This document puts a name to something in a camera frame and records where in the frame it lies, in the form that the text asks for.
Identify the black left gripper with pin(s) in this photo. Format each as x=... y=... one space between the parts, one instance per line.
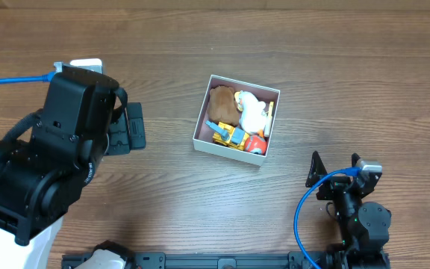
x=124 y=128

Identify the yellow toy truck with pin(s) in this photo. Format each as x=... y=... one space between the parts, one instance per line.
x=227 y=135

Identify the brown plush toy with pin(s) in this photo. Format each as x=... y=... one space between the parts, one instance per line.
x=222 y=106

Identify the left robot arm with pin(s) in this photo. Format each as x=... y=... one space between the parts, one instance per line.
x=48 y=158

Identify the white square cardboard box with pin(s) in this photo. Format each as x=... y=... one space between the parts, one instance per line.
x=203 y=135

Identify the red toy ball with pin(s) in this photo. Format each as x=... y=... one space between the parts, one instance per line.
x=256 y=144

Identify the white plush duck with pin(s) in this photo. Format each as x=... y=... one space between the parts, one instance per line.
x=253 y=119

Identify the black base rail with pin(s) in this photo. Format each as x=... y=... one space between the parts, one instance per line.
x=291 y=260

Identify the wooden rattle drum toy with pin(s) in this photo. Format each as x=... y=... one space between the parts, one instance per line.
x=268 y=126

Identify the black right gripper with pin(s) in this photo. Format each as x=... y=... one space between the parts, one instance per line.
x=337 y=184

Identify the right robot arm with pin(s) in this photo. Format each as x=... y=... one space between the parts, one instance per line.
x=363 y=225

